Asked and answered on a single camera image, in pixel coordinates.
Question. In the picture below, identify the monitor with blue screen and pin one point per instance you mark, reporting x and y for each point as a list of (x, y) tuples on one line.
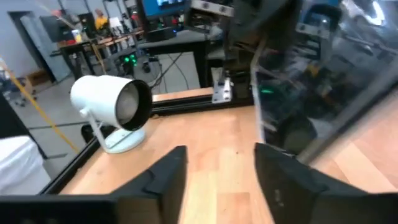
[(164, 7)]

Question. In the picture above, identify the white spot lamp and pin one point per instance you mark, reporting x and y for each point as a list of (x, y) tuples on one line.
[(99, 96)]

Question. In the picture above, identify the black aluminium table frame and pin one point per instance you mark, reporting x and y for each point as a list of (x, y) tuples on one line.
[(186, 104)]

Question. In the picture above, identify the clear black-tray CD jewel case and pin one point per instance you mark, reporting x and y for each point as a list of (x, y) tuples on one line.
[(311, 109)]

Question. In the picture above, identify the person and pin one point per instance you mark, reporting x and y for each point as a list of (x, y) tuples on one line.
[(101, 22)]

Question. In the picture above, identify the wooden desk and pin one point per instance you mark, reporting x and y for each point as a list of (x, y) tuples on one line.
[(124, 36)]

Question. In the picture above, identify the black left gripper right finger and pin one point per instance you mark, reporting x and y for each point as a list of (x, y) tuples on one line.
[(295, 193)]

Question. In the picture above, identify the grey metal bracket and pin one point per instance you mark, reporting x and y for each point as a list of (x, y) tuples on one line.
[(222, 93)]

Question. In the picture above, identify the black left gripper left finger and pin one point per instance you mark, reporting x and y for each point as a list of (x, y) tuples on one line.
[(158, 193)]

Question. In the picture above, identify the white trash bin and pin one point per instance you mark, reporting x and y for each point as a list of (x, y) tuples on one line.
[(18, 165)]

